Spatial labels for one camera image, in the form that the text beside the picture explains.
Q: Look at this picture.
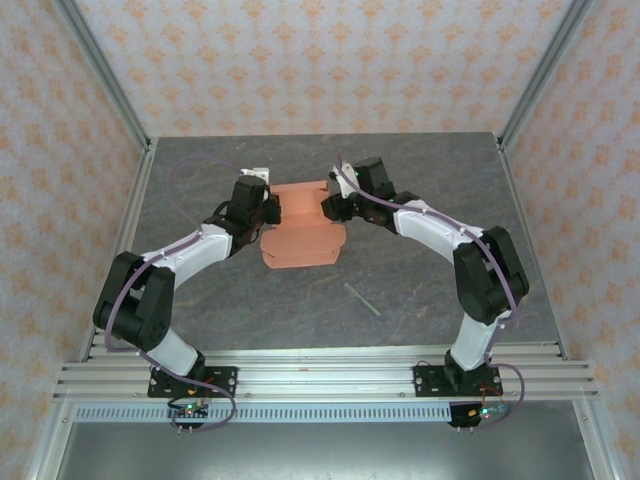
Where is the foldable paper box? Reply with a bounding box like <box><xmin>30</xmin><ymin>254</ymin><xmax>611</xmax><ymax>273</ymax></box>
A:
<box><xmin>259</xmin><ymin>180</ymin><xmax>347</xmax><ymax>271</ymax></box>

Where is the thin green strip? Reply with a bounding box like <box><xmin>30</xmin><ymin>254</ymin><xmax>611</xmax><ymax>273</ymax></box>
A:
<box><xmin>343</xmin><ymin>281</ymin><xmax>382</xmax><ymax>318</ymax></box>

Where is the grey metal sheet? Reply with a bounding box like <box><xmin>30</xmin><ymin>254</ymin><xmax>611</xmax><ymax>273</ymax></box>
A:
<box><xmin>54</xmin><ymin>422</ymin><xmax>596</xmax><ymax>480</ymax></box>

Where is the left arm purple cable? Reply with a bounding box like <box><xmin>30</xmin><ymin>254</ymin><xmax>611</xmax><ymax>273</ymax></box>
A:
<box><xmin>105</xmin><ymin>155</ymin><xmax>247</xmax><ymax>435</ymax></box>

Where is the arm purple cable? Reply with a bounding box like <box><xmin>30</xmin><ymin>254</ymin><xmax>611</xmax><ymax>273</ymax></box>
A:
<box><xmin>337</xmin><ymin>152</ymin><xmax>527</xmax><ymax>431</ymax></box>
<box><xmin>105</xmin><ymin>155</ymin><xmax>247</xmax><ymax>435</ymax></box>

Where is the aluminium side table rail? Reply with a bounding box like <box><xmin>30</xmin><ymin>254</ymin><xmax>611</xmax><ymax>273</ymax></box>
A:
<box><xmin>78</xmin><ymin>138</ymin><xmax>159</xmax><ymax>362</ymax></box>
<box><xmin>496</xmin><ymin>136</ymin><xmax>570</xmax><ymax>359</ymax></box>

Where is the narrow aluminium edge rail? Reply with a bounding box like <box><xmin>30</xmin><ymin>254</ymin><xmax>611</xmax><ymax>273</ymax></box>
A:
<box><xmin>79</xmin><ymin>341</ymin><xmax>569</xmax><ymax>363</ymax></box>

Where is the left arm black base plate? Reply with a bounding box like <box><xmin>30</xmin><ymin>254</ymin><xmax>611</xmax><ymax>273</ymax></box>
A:
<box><xmin>147</xmin><ymin>366</ymin><xmax>239</xmax><ymax>399</ymax></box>

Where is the wide aluminium mounting rail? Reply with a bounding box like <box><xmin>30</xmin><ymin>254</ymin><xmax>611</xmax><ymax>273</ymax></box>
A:
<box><xmin>53</xmin><ymin>361</ymin><xmax>600</xmax><ymax>402</ymax></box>

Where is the aluminium upright frame post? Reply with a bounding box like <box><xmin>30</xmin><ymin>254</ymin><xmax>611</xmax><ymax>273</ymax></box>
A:
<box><xmin>52</xmin><ymin>0</ymin><xmax>154</xmax><ymax>151</ymax></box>
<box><xmin>497</xmin><ymin>0</ymin><xmax>596</xmax><ymax>151</ymax></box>

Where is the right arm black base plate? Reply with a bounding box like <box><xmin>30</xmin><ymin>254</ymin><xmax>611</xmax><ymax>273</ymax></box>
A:
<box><xmin>413</xmin><ymin>364</ymin><xmax>501</xmax><ymax>399</ymax></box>

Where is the grey slotted cable duct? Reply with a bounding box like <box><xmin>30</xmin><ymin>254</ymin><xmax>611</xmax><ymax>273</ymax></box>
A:
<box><xmin>73</xmin><ymin>404</ymin><xmax>454</xmax><ymax>424</ymax></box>

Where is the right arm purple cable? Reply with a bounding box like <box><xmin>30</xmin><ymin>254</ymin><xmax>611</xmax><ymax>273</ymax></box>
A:
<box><xmin>337</xmin><ymin>152</ymin><xmax>527</xmax><ymax>431</ymax></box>

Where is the aluminium lower frame bar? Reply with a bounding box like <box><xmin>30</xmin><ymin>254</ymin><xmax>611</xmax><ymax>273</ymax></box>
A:
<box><xmin>572</xmin><ymin>399</ymin><xmax>617</xmax><ymax>480</ymax></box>
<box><xmin>27</xmin><ymin>399</ymin><xmax>76</xmax><ymax>480</ymax></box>

